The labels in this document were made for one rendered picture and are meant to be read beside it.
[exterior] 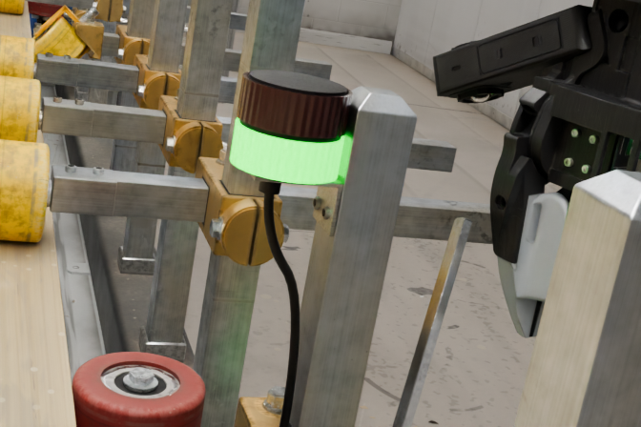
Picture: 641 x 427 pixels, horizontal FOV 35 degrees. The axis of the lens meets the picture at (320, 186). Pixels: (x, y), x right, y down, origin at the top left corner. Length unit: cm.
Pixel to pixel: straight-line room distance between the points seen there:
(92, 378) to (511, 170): 28
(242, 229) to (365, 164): 25
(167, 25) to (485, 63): 73
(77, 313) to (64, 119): 42
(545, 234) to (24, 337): 34
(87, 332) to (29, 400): 76
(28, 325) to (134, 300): 57
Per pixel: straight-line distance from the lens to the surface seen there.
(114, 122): 108
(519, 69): 58
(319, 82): 56
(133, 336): 118
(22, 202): 81
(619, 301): 33
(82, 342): 134
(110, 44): 157
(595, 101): 53
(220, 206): 80
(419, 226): 91
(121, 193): 84
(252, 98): 53
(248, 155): 54
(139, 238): 135
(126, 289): 131
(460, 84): 61
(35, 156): 82
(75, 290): 150
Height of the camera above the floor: 120
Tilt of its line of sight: 15 degrees down
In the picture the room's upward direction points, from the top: 10 degrees clockwise
